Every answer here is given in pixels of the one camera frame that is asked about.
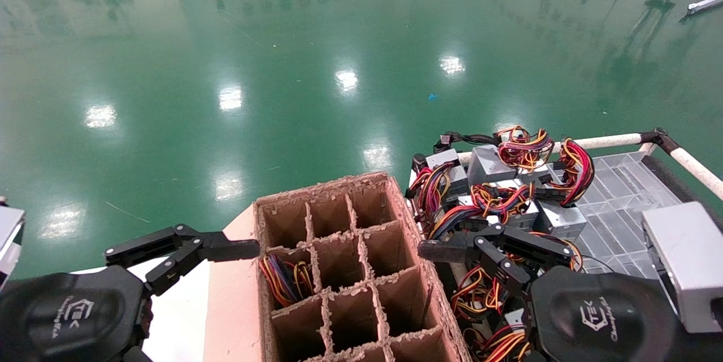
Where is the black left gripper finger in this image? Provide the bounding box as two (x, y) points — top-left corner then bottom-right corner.
(104, 225), (260, 296)

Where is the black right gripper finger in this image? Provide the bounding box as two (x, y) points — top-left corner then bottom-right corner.
(418, 223), (574, 299)

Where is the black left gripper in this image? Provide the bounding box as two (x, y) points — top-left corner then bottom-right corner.
(0, 265), (153, 362)

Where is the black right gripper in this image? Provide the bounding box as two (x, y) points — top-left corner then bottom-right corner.
(524, 266), (695, 362)

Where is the brown divided cardboard box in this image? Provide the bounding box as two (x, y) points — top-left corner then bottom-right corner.
(254, 172), (472, 362)

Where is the clear plastic divided tray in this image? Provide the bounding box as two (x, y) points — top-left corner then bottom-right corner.
(570, 150), (684, 281)

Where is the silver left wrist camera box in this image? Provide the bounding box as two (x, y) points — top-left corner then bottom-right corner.
(0, 204), (26, 290)

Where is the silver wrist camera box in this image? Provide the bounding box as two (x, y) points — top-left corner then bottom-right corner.
(0, 204), (26, 290)
(642, 202), (723, 333)

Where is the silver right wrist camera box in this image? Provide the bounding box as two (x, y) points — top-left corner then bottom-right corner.
(642, 202), (723, 333)

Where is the black power cord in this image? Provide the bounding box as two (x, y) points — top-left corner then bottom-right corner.
(435, 132), (503, 151)

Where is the black rail corner joint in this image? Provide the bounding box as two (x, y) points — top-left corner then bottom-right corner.
(640, 128), (685, 155)

